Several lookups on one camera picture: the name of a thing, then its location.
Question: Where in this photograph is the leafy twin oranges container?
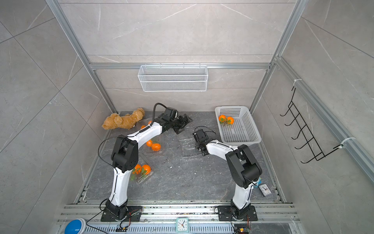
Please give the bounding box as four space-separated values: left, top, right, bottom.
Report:
130 164 153 182
218 115 235 125

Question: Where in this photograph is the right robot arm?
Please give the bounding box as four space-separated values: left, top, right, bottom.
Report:
193 129 263 213

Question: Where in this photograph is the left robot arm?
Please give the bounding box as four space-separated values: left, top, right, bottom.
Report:
105 107 192 219

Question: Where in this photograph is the orange in middle container lower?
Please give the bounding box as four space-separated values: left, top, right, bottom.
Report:
151 143 162 152

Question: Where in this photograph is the white plastic basket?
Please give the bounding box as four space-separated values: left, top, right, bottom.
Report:
215 105 262 146

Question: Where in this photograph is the brown teddy bear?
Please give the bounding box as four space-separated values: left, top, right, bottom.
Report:
102 108 145 130

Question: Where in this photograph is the small blue clock on table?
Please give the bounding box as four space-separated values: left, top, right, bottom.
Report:
254 177 262 188

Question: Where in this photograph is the small white square clock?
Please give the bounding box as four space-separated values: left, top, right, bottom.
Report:
258 184 272 197

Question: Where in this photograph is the small white clock front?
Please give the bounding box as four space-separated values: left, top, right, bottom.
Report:
175 217 190 234

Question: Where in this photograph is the blue round button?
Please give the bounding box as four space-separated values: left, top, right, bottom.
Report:
64 218 86 234

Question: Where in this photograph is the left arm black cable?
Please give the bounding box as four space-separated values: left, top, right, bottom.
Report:
150 102 167 126

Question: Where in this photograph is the white wire wall basket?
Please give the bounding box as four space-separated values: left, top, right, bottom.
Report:
138 64 208 92

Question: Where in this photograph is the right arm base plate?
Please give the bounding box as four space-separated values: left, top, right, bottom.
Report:
214 205 258 221

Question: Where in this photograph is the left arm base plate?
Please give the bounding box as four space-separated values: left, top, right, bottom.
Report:
100 206 143 222

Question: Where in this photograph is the black wall hook rack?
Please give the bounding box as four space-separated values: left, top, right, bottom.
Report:
280 87 343 164

